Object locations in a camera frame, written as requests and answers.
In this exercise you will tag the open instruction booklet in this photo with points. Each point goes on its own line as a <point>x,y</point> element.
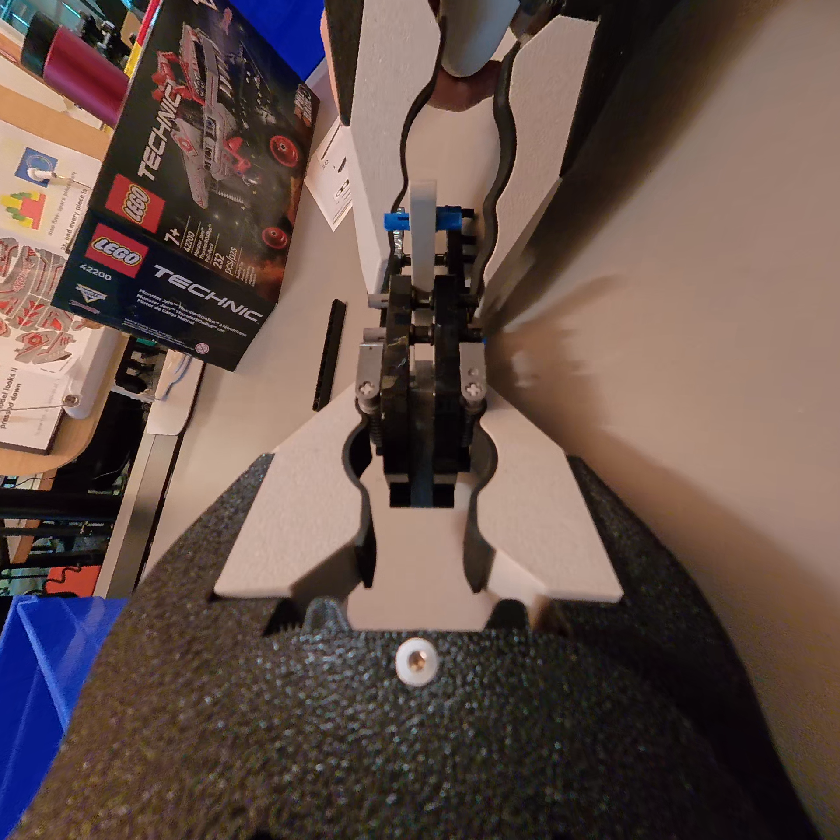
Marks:
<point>331,177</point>

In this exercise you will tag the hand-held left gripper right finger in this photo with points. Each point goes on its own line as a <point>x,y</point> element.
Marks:
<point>550,524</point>

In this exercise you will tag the black toy brick model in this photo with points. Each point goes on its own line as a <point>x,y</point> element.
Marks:
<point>396,393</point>

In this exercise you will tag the person's right hand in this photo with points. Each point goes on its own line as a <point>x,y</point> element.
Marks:
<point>469,94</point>

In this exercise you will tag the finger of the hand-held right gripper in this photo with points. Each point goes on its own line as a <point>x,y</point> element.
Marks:
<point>387,98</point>
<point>544,117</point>

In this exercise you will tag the dark toy set box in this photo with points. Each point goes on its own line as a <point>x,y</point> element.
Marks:
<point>196,196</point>

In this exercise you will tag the instruction poster on clipboard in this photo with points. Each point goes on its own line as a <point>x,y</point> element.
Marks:
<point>52,114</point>

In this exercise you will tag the maroon tumbler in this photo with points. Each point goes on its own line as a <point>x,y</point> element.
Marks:
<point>78,72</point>

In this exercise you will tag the short black toy beam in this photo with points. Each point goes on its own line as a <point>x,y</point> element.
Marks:
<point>328,354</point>

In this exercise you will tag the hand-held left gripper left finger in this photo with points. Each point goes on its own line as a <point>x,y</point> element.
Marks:
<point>295,518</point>

